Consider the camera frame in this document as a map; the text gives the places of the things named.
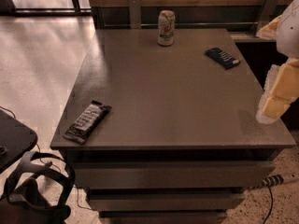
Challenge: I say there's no grey drawer cabinet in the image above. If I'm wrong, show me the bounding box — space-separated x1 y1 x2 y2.
51 29 294 224

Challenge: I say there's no black side table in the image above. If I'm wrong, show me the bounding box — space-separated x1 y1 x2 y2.
0 111 38 174

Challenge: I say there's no white soda can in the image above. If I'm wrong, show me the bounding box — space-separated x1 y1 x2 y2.
157 10 175 47

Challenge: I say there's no metal wall bracket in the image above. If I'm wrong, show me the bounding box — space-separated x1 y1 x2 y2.
128 0 141 29
254 0 279 34

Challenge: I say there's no striped cable on floor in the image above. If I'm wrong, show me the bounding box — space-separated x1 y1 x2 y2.
249 173 299 224

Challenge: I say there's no right metal wall bracket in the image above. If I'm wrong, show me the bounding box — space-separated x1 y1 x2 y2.
254 0 279 34

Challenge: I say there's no left metal wall bracket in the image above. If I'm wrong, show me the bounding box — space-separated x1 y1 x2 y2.
128 0 141 29

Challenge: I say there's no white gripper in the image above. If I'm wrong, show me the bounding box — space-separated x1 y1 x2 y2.
256 0 299 124

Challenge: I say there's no dark rxbar chocolate wrapper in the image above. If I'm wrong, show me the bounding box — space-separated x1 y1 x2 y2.
63 101 111 145

